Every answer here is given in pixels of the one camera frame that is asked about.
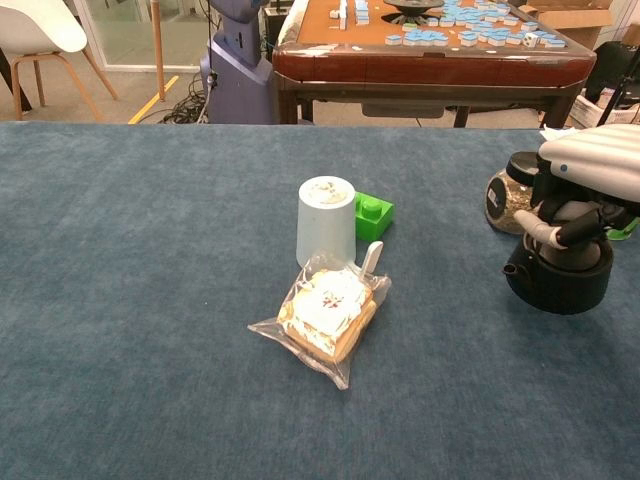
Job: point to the black teapot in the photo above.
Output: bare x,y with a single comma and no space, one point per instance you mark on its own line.
560,285

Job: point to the black mahjong centre disc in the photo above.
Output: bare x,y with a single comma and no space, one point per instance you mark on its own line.
412,5

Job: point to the green chip canister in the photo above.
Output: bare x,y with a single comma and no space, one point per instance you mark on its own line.
621,234

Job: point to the cardboard box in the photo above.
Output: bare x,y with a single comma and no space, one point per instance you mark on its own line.
575,20

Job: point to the green toy brick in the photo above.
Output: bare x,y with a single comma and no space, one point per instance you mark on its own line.
372,225

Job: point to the wooden pole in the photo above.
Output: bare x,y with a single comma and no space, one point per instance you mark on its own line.
158,50

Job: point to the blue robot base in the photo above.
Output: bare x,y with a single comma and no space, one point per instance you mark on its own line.
235,75

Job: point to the white chair wooden legs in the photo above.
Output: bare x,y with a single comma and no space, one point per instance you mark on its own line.
35,25

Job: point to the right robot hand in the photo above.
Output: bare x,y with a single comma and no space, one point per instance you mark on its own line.
595,155

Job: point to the bagged sliced bread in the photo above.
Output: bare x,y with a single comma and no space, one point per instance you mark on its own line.
325,310

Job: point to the glass grain jar black lid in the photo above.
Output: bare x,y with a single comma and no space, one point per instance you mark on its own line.
505,200

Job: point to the white paper bag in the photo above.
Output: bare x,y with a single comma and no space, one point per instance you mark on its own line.
555,134

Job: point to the brown mahjong table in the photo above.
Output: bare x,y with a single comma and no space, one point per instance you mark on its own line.
425,70

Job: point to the blue felt tablecloth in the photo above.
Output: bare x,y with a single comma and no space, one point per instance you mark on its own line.
100,300

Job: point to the blue mahjong tile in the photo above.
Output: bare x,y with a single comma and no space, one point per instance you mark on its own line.
394,40

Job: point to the light blue mug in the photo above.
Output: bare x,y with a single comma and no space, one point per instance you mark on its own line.
325,230

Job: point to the black bag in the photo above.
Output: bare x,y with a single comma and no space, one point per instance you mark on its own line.
610,60

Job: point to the white dotted mahjong tile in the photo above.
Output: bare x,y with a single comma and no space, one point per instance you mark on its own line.
531,40

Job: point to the black tripod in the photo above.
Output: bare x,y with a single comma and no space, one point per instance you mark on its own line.
612,102

